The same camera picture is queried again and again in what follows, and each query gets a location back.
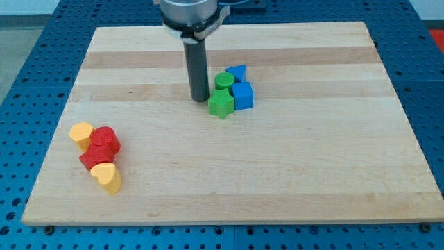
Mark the yellow heart block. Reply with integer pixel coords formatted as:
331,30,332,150
90,162,122,195

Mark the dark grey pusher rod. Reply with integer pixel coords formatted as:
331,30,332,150
184,40,210,103

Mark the green star block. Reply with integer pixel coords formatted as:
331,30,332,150
208,88,234,119

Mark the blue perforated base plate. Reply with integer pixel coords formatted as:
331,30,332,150
1,0,443,249

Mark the green cylinder block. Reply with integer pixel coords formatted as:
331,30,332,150
214,72,235,94

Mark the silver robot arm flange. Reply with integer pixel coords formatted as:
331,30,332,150
158,0,231,44

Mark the blue triangle block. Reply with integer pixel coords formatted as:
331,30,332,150
225,65,247,83

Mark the red star block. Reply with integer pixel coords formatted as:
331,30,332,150
79,144,115,171

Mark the red cylinder block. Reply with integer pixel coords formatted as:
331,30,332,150
90,126,121,154

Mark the wooden board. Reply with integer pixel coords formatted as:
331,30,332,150
22,22,443,226

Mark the yellow hexagon block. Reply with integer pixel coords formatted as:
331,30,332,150
69,122,94,152

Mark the blue cube block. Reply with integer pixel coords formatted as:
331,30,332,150
232,82,254,110

